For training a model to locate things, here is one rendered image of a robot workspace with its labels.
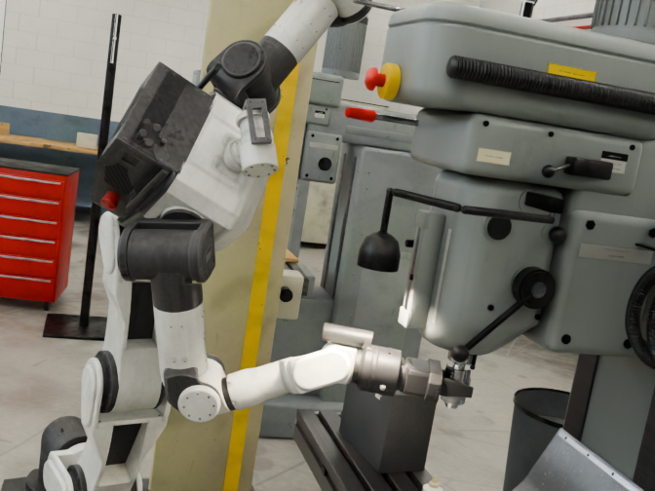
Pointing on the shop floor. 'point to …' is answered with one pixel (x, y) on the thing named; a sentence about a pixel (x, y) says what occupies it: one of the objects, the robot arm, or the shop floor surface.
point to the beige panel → (241, 279)
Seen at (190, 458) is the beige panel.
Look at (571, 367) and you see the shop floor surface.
